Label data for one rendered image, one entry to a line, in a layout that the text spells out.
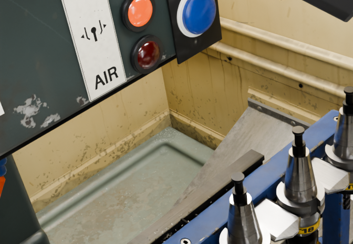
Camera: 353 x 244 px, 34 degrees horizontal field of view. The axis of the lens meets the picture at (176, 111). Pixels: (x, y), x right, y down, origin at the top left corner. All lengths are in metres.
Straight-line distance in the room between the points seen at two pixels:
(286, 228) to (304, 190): 0.06
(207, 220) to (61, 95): 0.43
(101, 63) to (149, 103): 1.52
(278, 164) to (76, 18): 0.53
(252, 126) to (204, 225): 0.84
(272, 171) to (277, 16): 0.65
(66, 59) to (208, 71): 1.34
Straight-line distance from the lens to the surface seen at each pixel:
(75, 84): 0.36
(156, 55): 0.39
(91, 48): 0.36
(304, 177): 0.75
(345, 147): 0.83
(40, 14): 0.34
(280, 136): 1.52
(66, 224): 1.77
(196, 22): 0.40
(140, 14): 0.37
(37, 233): 1.33
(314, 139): 0.87
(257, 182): 0.80
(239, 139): 1.56
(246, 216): 0.68
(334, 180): 0.82
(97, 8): 0.35
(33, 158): 1.70
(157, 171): 1.85
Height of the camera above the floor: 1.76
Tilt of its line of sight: 34 degrees down
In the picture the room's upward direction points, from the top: 10 degrees counter-clockwise
